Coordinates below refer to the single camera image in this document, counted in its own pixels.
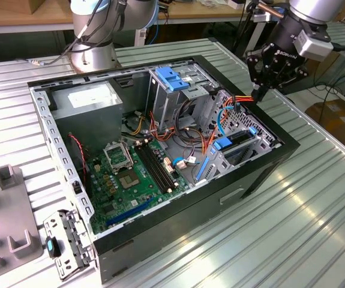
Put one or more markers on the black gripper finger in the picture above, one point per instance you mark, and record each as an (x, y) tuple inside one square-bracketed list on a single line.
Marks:
[(292, 73), (256, 66)]

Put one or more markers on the grey optical drive cage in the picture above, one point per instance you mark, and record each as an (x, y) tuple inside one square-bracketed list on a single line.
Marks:
[(167, 111)]

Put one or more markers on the green motherboard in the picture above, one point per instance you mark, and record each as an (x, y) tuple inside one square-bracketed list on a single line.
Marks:
[(136, 192)]

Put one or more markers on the black and blue latch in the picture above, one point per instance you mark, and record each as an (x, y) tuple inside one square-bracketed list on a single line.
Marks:
[(52, 247)]

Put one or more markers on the black PC case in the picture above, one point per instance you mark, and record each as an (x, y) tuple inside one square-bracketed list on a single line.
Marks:
[(175, 228)]

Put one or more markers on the blue plastic drive latch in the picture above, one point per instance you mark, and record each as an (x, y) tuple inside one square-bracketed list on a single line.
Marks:
[(169, 76)]

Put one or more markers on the metal slot retainer bracket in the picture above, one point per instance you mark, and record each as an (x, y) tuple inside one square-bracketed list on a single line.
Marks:
[(70, 240)]

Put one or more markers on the flat cardboard box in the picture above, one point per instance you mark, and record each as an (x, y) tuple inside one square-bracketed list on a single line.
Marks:
[(340, 126)]

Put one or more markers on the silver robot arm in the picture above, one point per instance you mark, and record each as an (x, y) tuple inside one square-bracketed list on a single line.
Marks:
[(91, 57)]

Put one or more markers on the CPU socket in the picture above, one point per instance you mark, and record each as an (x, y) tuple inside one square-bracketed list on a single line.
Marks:
[(128, 180)]

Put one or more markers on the hard disk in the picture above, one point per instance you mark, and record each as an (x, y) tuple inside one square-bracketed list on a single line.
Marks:
[(221, 144)]

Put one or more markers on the grey metal disk bay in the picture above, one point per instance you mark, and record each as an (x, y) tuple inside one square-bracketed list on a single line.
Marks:
[(218, 163)]

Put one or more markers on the grey parts rack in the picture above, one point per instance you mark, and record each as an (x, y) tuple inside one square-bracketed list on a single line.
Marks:
[(7, 207)]

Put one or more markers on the blue expansion slot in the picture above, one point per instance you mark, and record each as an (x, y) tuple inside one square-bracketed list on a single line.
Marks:
[(130, 211)]

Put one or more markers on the black RAM slot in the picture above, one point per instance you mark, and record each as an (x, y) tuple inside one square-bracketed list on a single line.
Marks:
[(152, 168), (159, 166), (163, 164), (156, 167)]

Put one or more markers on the wooden desk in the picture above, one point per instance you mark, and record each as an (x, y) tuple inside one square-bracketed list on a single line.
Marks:
[(190, 9)]

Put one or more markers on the grey power supply unit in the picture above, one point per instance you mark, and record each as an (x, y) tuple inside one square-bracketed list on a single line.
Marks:
[(88, 120)]

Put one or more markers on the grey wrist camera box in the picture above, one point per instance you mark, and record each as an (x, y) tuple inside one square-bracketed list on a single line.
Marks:
[(314, 48)]

